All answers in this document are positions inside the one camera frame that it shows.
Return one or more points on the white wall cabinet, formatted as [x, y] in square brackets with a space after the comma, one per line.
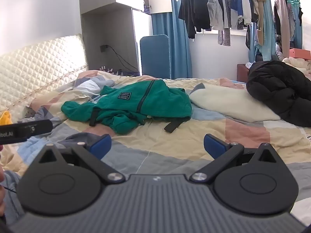
[107, 29]

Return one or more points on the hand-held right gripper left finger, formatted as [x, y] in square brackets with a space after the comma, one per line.
[100, 145]

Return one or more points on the pastel patchwork quilt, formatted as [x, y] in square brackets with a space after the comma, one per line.
[170, 138]

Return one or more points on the black down jacket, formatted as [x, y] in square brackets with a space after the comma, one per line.
[274, 85]

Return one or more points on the yellow cloth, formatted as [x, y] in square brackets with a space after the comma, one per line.
[5, 119]

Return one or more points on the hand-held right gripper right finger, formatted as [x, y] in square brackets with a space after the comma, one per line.
[213, 146]

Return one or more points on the blue padded board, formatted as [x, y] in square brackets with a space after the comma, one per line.
[155, 55]

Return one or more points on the red-brown nightstand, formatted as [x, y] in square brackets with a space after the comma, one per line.
[241, 72]

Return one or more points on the cream quilted headboard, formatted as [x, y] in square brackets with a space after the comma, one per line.
[36, 65]

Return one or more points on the orange box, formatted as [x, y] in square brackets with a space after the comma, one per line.
[300, 53]

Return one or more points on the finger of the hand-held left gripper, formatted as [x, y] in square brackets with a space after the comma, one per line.
[41, 126]

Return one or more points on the row of small bottles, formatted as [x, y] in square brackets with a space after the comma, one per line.
[116, 72]

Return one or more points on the green hoodie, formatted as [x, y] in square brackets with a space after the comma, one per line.
[155, 97]

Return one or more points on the blue curtain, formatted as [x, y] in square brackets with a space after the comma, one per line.
[266, 29]
[179, 53]

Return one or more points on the row of hanging clothes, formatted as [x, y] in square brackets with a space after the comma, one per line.
[194, 4]

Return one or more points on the cream cloth pile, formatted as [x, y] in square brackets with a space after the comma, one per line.
[298, 64]

